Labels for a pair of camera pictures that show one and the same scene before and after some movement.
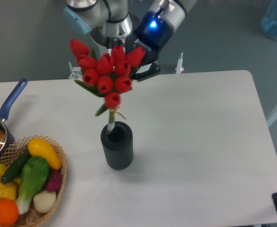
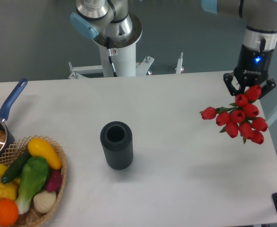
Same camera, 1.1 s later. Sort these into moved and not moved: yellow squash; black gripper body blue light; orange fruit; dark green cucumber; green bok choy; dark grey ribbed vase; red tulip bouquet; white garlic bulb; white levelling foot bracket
Moved: red tulip bouquet; black gripper body blue light
Not moved: dark green cucumber; white garlic bulb; white levelling foot bracket; green bok choy; yellow squash; dark grey ribbed vase; orange fruit
